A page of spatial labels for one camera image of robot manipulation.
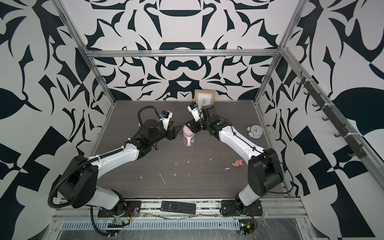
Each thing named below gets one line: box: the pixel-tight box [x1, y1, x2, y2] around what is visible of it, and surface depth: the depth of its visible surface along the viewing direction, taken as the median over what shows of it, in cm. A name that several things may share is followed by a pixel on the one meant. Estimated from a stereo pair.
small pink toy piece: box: [232, 158, 244, 168], surface depth 89 cm
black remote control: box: [160, 201, 197, 215], surface depth 75 cm
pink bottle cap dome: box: [182, 124, 195, 137], surface depth 85 cm
